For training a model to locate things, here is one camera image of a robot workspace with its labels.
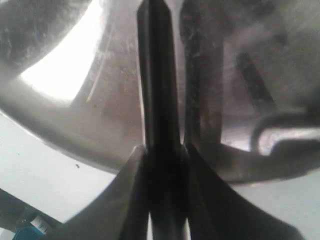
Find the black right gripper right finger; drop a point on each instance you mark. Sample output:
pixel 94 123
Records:
pixel 217 212

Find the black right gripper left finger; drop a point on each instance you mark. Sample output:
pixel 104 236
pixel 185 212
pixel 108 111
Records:
pixel 120 212

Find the black knife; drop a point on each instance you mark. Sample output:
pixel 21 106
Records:
pixel 161 112

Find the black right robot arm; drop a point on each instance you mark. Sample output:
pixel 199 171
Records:
pixel 27 223

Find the round steel plate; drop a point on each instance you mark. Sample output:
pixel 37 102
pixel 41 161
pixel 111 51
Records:
pixel 247 79

